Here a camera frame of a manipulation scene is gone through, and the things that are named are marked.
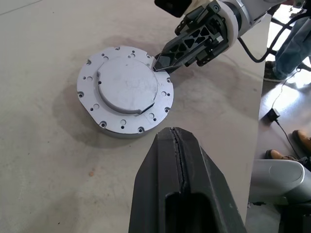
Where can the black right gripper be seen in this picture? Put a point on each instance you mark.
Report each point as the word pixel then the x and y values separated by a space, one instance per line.
pixel 216 21

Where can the silver robot torso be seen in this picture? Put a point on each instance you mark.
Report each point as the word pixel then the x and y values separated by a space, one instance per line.
pixel 277 179

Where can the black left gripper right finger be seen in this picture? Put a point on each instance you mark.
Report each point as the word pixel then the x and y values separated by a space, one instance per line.
pixel 206 174

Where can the black power adapter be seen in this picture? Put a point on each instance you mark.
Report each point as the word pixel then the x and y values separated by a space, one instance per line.
pixel 273 114

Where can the standing bystander person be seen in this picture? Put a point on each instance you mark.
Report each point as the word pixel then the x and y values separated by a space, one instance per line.
pixel 291 48

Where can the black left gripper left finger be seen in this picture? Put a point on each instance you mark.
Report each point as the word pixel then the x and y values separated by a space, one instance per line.
pixel 155 170

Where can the brown boots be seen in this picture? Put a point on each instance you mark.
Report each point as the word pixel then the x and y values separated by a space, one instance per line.
pixel 302 139

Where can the grey motor stator housing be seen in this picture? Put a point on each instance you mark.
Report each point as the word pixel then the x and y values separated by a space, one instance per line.
pixel 126 136

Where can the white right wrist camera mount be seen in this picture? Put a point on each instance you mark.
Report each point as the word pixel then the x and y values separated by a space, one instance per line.
pixel 232 29

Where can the grey toothed disc part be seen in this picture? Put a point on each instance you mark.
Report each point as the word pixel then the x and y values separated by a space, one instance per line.
pixel 126 85

